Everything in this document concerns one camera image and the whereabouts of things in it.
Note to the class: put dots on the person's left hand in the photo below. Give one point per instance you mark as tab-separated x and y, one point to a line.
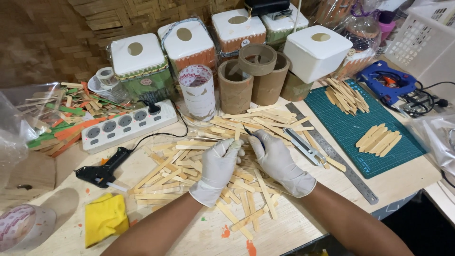
215	170

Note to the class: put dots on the person's right hand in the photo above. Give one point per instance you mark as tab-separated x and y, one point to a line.
280	167

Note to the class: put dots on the single plain wooden stick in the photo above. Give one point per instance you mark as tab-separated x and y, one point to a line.
237	132

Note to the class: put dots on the silver metal cutter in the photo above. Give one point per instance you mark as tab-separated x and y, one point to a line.
305	146

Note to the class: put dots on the pile of plain wooden sticks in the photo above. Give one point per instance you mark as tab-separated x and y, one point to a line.
177	170

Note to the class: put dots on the steel ruler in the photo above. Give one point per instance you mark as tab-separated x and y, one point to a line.
341	161

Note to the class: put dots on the green cutting mat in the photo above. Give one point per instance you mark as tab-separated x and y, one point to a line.
341	131

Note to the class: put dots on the stack of tape rolls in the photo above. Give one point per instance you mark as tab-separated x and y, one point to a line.
197	94

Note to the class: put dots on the green-stained cardboard tube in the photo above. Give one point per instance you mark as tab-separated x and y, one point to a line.
295	89

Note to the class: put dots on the tall cardboard tube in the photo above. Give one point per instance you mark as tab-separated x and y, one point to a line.
234	92
270	87

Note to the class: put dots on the black plug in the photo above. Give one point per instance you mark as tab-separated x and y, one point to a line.
153	107

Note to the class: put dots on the heap of long sticks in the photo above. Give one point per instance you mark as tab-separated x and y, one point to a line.
346	96

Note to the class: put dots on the white power strip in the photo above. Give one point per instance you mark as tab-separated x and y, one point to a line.
124	126

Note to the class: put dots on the group of pointed cut sticks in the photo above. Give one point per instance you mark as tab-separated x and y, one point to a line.
378	140

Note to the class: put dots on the black glue gun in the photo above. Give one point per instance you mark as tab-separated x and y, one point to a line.
103	170

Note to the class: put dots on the plain white tissue box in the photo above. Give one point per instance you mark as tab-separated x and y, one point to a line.
316	53

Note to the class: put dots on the yellow cloth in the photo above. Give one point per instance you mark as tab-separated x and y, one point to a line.
105	218

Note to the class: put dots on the green stick tissue box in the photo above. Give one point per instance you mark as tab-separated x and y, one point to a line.
284	26
140	67

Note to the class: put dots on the orange stick tissue box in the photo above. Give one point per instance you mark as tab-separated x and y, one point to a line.
238	30
188	44

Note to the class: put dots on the blue glue gun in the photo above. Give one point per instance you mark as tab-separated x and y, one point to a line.
385	80

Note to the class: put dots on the small white tape roll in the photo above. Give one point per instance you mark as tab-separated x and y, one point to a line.
106	76

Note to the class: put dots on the pile of coloured sticks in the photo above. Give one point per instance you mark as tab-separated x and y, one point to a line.
71	121

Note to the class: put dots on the cellophane-wrapped gift items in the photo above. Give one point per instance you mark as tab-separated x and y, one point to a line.
355	32

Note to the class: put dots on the clear plastic bag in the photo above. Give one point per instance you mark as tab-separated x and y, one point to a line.
435	138
14	135

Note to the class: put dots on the black pouch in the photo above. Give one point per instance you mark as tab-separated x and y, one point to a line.
266	6

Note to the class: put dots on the pink bottle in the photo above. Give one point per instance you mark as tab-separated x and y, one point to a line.
386	26

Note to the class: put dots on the white plastic basket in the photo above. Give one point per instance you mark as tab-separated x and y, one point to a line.
423	42

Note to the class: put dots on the large clear tape roll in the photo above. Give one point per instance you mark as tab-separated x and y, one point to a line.
25	227

